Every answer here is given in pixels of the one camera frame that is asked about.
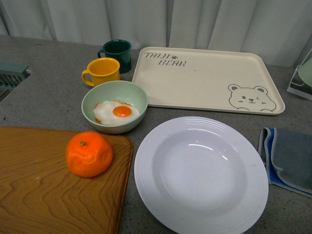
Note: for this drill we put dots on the white ridged plate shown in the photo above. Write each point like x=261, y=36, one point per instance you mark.
x=199, y=176

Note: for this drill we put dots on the orange mandarin fruit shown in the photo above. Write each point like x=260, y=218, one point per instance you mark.
x=89, y=154

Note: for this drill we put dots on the light green plate in rack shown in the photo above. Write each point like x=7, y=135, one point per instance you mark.
x=305, y=72

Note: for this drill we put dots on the light green bowl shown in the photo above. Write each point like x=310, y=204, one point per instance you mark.
x=119, y=90

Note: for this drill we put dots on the fake fried egg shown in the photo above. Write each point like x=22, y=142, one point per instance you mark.
x=115, y=112

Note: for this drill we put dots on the cream bear tray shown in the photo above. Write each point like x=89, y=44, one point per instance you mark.
x=207, y=80

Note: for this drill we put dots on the yellow mug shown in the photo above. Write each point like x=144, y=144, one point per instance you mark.
x=101, y=70

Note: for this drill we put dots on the dark green mug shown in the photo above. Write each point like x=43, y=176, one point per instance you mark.
x=120, y=50

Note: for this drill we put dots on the grey blue cloth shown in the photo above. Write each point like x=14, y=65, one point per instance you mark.
x=287, y=156

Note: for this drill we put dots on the wooden tray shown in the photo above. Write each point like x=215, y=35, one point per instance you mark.
x=39, y=195

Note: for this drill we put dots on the grey green basket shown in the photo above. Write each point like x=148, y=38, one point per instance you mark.
x=11, y=75

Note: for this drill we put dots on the white curtain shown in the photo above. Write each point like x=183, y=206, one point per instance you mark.
x=279, y=31

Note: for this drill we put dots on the white wire rack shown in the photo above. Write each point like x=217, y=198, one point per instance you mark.
x=297, y=86

